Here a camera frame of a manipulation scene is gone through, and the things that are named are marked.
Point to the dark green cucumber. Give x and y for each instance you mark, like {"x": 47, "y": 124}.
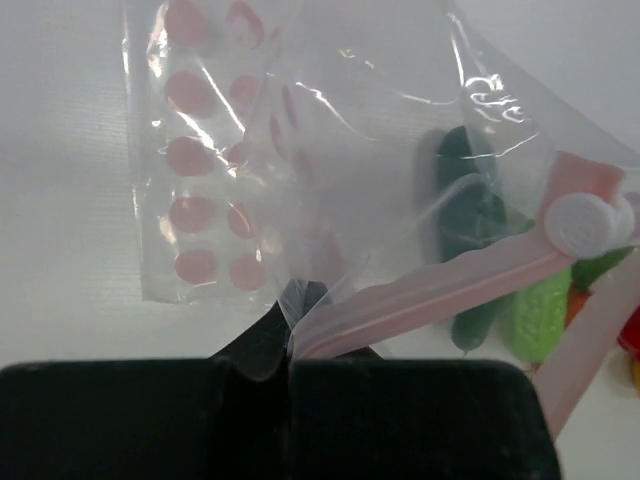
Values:
{"x": 472, "y": 220}

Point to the clear pink-dotted zip bag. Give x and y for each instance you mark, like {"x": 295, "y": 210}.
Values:
{"x": 272, "y": 141}

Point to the orange carrot with leaves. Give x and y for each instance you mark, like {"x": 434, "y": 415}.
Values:
{"x": 585, "y": 273}

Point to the red bell pepper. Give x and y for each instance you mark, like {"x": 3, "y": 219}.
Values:
{"x": 629, "y": 337}

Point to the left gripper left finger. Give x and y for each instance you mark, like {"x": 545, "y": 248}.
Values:
{"x": 221, "y": 417}

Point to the yellow lemon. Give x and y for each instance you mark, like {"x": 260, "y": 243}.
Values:
{"x": 634, "y": 374}

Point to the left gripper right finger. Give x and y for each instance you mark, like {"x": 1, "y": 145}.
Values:
{"x": 360, "y": 417}

